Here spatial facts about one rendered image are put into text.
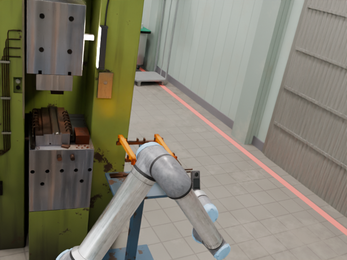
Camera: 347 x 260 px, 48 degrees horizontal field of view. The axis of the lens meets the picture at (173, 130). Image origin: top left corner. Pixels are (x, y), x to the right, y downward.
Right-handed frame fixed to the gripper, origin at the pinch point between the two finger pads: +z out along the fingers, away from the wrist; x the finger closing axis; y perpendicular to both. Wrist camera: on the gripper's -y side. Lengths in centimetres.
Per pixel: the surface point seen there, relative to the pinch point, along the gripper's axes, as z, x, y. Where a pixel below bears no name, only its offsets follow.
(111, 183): 34, -31, 26
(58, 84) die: 52, -63, -32
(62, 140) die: 52, -60, 4
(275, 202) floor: 88, 155, 99
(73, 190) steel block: 46, -52, 38
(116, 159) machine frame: 65, -20, 27
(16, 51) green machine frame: 66, -85, -45
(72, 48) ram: 52, -56, -53
